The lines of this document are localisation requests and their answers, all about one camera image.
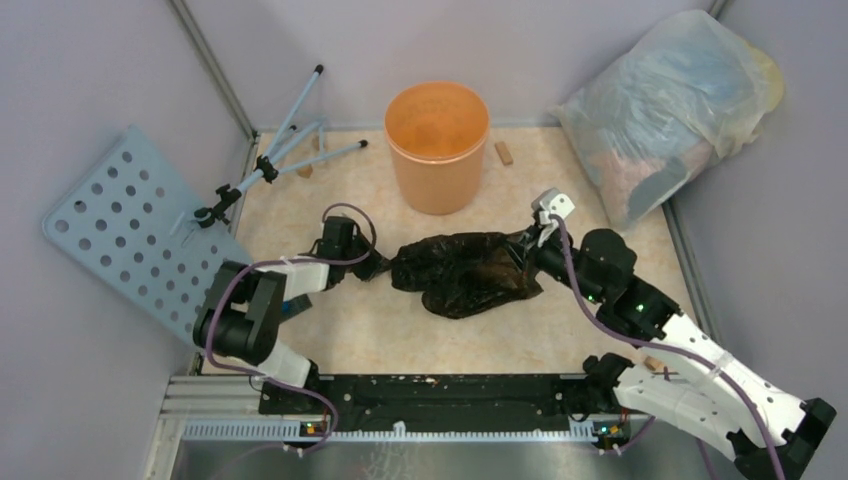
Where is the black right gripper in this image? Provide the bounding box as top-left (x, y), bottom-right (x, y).
top-left (496, 219), bottom-right (605, 305)

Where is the black trash bag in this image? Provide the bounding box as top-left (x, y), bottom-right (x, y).
top-left (390, 231), bottom-right (543, 320)

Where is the large translucent trash bag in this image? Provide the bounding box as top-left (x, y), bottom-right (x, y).
top-left (549, 10), bottom-right (785, 230)

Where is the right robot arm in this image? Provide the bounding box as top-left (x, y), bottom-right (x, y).
top-left (513, 226), bottom-right (836, 479)

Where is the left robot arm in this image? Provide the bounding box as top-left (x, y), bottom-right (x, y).
top-left (191, 216), bottom-right (390, 414)

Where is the orange plastic trash bin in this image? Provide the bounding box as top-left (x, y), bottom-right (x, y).
top-left (384, 81), bottom-right (490, 215)

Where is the small wooden block by tripod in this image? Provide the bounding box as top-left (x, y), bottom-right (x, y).
top-left (296, 165), bottom-right (314, 179)

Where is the blue clamp block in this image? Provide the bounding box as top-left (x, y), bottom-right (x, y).
top-left (280, 295), bottom-right (313, 323)

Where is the light blue tripod stand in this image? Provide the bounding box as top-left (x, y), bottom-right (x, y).
top-left (190, 64), bottom-right (369, 229)

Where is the flat wooden block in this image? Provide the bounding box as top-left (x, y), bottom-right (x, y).
top-left (494, 141), bottom-right (514, 166)

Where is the wooden cylinder block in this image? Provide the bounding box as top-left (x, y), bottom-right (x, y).
top-left (643, 357), bottom-right (665, 372)

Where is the light blue perforated board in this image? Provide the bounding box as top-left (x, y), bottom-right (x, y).
top-left (42, 126), bottom-right (251, 345)

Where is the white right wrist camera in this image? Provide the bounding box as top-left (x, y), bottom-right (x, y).
top-left (531, 188), bottom-right (575, 247)

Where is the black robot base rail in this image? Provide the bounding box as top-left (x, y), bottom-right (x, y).
top-left (258, 353), bottom-right (633, 434)

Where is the white cable comb strip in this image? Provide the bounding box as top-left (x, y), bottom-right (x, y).
top-left (182, 419), bottom-right (597, 443)

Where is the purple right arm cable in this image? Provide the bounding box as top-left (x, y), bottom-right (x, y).
top-left (546, 213), bottom-right (790, 480)

